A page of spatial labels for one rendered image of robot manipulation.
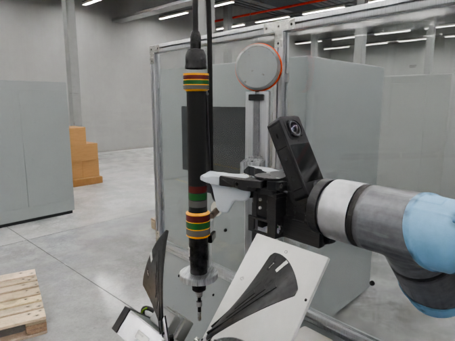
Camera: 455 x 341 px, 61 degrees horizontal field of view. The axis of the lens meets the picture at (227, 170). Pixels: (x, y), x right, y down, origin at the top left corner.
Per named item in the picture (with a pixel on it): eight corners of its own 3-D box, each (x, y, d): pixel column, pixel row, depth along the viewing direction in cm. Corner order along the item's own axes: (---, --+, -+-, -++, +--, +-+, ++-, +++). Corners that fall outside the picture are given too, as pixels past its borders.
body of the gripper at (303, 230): (243, 229, 56) (311, 253, 48) (244, 170, 55) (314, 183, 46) (278, 219, 61) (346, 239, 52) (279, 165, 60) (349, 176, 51)
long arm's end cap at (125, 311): (155, 321, 126) (129, 309, 118) (143, 343, 123) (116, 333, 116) (150, 316, 128) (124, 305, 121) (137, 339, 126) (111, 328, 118)
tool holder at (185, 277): (189, 264, 78) (189, 216, 76) (224, 267, 76) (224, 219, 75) (173, 284, 69) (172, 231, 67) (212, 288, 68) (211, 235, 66)
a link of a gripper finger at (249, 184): (214, 187, 55) (272, 194, 51) (214, 176, 55) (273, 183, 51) (229, 182, 60) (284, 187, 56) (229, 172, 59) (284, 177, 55)
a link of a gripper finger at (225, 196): (191, 210, 60) (246, 219, 55) (191, 172, 59) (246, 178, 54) (202, 206, 62) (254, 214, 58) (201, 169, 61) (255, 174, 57)
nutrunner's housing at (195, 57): (191, 284, 75) (187, 34, 66) (212, 286, 74) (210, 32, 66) (185, 293, 71) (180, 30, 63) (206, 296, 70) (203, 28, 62)
